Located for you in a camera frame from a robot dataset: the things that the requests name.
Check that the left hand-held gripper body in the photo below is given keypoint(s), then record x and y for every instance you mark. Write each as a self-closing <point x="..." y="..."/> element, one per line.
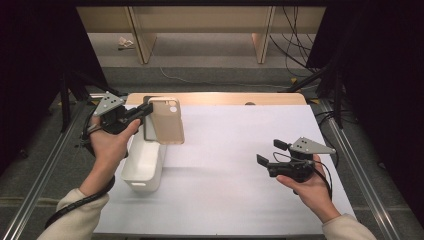
<point x="111" y="116"/>

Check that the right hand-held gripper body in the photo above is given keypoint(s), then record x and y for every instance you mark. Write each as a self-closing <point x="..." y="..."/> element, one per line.
<point x="293" y="168"/>

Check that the grey phone case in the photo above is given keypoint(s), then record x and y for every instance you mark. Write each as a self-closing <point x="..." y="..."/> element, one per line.
<point x="150" y="133"/>

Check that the beige phone case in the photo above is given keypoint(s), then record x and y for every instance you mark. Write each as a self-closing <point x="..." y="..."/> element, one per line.
<point x="168" y="123"/>

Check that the white plastic storage bin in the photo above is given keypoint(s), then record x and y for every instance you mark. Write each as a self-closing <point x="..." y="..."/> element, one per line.
<point x="143" y="166"/>

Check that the person's left hand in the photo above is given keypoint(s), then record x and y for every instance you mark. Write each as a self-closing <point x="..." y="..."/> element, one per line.
<point x="110" y="146"/>

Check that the person's right hand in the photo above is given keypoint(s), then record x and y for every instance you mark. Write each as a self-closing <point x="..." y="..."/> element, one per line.
<point x="311" y="195"/>

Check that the white table cover sheet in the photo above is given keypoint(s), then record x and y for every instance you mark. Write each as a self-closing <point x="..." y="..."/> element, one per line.
<point x="233" y="150"/>

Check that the black metal stand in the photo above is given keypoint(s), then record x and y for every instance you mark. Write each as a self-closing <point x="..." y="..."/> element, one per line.
<point x="338" y="100"/>
<point x="65" y="106"/>

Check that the crumpled white paper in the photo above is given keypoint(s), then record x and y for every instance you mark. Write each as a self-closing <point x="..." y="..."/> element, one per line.
<point x="125" y="42"/>

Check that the wooden table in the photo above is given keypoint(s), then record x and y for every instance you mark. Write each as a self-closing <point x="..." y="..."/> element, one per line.
<point x="216" y="99"/>

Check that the black curtain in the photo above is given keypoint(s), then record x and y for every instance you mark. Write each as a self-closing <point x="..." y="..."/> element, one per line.
<point x="26" y="66"/>
<point x="393" y="83"/>

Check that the beige wooden shelf unit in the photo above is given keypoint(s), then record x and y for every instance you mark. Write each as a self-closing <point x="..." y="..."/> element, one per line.
<point x="200" y="20"/>

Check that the aluminium floor rail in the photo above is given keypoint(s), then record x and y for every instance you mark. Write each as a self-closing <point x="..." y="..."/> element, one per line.
<point x="366" y="186"/>
<point x="33" y="193"/>

